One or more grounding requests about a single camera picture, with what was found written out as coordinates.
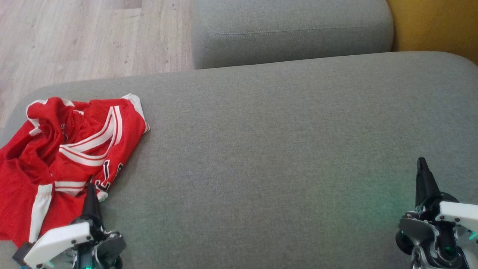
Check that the small grey sofa cushion block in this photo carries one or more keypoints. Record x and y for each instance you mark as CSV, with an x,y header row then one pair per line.
x,y
291,33

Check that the large grey sofa seat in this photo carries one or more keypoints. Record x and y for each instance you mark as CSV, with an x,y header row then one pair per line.
x,y
261,168

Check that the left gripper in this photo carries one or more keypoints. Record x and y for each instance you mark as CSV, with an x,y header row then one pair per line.
x,y
59,239

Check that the yellow armchair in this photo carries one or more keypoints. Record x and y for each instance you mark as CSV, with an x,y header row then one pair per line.
x,y
437,26

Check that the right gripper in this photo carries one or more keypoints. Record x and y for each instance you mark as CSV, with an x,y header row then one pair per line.
x,y
455,216

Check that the red basketball jersey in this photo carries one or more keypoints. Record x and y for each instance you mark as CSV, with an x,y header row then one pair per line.
x,y
89,123

